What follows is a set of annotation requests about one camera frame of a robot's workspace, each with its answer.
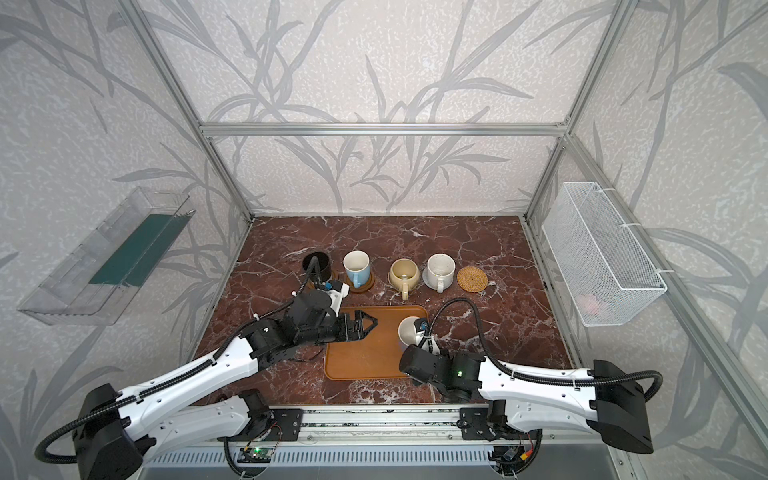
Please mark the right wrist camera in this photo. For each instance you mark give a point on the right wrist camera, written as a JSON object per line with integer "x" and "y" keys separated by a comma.
{"x": 424, "y": 338}

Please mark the right wiring connector board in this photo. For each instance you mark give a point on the right wiring connector board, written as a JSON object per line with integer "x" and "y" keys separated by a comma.
{"x": 512, "y": 456}

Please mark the black mug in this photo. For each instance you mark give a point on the black mug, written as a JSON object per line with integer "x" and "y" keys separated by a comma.
{"x": 318, "y": 265}

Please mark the beige yellow mug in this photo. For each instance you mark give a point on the beige yellow mug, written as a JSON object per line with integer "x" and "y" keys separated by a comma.
{"x": 404, "y": 276}

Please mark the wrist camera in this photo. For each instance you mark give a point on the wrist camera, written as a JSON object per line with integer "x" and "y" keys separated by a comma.
{"x": 424, "y": 338}
{"x": 337, "y": 291}

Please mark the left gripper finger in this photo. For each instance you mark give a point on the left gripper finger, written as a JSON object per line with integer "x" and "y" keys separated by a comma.
{"x": 363, "y": 323}
{"x": 355, "y": 334}

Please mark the white wire mesh basket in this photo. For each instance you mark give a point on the white wire mesh basket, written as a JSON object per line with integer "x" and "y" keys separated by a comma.
{"x": 609, "y": 276}

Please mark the grey blue woven coaster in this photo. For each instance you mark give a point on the grey blue woven coaster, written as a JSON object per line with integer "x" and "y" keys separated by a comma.
{"x": 438, "y": 281}

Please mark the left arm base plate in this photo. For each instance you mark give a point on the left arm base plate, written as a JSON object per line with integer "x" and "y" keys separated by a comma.
{"x": 273, "y": 425}

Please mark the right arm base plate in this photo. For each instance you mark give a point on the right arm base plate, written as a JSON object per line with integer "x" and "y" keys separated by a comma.
{"x": 483, "y": 423}

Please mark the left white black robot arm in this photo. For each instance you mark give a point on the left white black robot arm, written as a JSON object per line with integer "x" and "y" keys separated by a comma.
{"x": 117, "y": 432}

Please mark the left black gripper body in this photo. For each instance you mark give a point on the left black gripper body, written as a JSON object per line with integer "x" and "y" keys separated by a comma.
{"x": 345, "y": 326}

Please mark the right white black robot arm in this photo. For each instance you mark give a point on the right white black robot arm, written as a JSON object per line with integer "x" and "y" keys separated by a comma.
{"x": 523, "y": 399}

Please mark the rattan wicker coaster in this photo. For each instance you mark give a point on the rattan wicker coaster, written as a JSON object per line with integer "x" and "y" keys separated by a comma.
{"x": 472, "y": 279}

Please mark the aluminium front rail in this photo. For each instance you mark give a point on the aluminium front rail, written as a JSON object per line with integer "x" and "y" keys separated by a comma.
{"x": 378, "y": 426}

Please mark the purple white mug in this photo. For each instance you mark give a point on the purple white mug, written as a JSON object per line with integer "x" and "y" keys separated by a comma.
{"x": 411, "y": 331}

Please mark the orange wooden tray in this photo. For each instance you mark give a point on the orange wooden tray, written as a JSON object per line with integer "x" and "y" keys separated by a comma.
{"x": 379, "y": 354}

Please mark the clear plastic wall bin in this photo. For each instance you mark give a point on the clear plastic wall bin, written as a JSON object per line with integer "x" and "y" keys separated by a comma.
{"x": 95, "y": 283}

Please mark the aluminium cage frame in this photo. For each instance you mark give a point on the aluminium cage frame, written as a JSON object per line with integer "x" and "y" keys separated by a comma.
{"x": 747, "y": 399}

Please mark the light blue mug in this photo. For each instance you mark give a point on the light blue mug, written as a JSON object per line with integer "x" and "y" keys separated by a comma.
{"x": 357, "y": 268}

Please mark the green circuit board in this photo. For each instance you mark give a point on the green circuit board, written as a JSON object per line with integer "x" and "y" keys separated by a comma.
{"x": 255, "y": 455}

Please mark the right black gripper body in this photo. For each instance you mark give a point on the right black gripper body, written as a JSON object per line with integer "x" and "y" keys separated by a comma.
{"x": 414, "y": 360}

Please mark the right brown wooden coaster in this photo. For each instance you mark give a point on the right brown wooden coaster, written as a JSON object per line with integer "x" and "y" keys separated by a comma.
{"x": 363, "y": 288}

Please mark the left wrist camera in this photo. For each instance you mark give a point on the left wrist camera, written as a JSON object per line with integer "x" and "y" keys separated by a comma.
{"x": 337, "y": 291}

